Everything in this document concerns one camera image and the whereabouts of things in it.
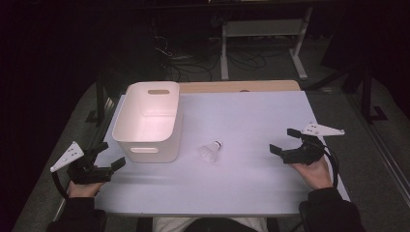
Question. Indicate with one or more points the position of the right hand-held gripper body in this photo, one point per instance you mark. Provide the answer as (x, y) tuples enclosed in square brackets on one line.
[(306, 151)]

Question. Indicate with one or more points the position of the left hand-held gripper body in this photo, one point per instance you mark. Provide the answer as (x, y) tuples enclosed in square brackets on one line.
[(85, 170)]

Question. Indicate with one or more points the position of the white plastic storage bin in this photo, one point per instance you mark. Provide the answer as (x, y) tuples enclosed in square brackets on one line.
[(145, 122)]

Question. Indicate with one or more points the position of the white plastic shuttlecock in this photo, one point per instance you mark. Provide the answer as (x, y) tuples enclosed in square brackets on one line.
[(211, 151)]

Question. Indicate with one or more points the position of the person's left hand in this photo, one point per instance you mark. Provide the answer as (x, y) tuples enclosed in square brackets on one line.
[(84, 189)]

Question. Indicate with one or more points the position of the person's right hand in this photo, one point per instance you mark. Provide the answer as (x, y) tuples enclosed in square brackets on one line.
[(314, 175)]

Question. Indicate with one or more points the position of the black metal stand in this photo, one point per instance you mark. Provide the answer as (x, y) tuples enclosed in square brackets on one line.
[(366, 96), (101, 96)]

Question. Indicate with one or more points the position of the white metal desk frame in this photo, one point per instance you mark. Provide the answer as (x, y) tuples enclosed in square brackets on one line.
[(264, 28)]

